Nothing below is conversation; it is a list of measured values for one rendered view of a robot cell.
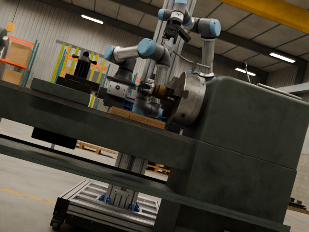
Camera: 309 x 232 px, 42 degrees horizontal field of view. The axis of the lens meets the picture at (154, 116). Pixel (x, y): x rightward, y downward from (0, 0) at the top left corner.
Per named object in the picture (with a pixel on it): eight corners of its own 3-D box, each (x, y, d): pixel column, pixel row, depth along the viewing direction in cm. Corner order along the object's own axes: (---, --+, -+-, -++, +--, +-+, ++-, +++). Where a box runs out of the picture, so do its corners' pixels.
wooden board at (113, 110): (152, 128, 252) (154, 122, 252) (163, 129, 216) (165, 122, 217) (107, 114, 247) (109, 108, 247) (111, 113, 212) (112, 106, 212)
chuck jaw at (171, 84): (180, 96, 241) (182, 82, 248) (182, 91, 237) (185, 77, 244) (163, 91, 239) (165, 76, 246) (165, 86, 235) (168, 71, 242)
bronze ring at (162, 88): (168, 87, 240) (154, 83, 239) (171, 86, 231) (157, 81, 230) (163, 102, 240) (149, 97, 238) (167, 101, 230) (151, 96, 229)
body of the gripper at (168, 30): (161, 38, 237) (166, 21, 241) (174, 43, 238) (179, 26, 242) (164, 33, 230) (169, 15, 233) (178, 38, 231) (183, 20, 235)
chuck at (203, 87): (182, 122, 256) (198, 76, 251) (192, 133, 225) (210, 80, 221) (177, 121, 255) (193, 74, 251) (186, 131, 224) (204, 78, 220)
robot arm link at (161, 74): (166, 52, 283) (152, 118, 274) (155, 46, 276) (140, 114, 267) (178, 50, 274) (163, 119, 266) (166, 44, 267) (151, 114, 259)
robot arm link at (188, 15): (179, 15, 258) (174, 5, 249) (195, 17, 253) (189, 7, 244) (175, 26, 256) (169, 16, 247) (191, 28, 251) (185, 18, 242)
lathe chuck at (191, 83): (177, 121, 255) (193, 74, 251) (186, 131, 224) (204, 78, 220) (164, 117, 254) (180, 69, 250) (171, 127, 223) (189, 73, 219)
